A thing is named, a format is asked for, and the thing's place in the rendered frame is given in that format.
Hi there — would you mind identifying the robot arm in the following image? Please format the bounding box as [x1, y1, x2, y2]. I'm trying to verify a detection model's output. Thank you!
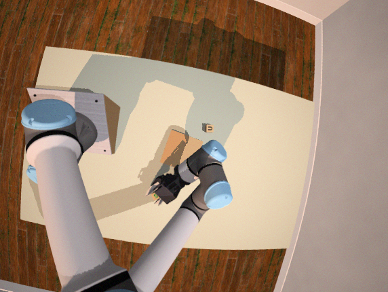
[21, 99, 233, 292]

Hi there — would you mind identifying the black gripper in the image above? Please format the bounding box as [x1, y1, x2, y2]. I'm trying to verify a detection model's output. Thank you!
[145, 167, 191, 206]

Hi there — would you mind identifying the orange flat mat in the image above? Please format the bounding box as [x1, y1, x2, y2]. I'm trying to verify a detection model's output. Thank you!
[160, 130, 203, 167]

